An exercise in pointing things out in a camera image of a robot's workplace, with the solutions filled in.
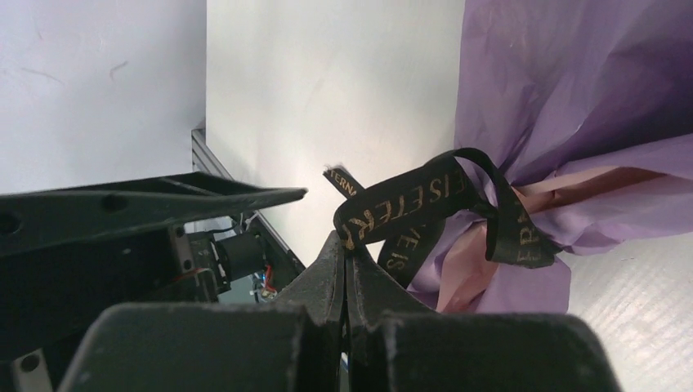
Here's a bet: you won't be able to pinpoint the black ribbon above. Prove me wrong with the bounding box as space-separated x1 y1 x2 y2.
323 148 561 287

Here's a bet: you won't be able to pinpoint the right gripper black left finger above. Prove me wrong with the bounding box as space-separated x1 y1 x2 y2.
60 233 343 391

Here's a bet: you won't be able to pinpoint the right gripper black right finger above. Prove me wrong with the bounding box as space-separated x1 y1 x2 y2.
345 254 620 391

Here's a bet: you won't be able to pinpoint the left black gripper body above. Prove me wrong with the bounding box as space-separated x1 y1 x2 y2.
1 226 218 391

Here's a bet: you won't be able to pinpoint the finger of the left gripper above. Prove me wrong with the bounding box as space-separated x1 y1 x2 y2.
1 171 307 256

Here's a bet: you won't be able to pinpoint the purple pink wrapping paper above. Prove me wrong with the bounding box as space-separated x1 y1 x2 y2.
407 0 693 316

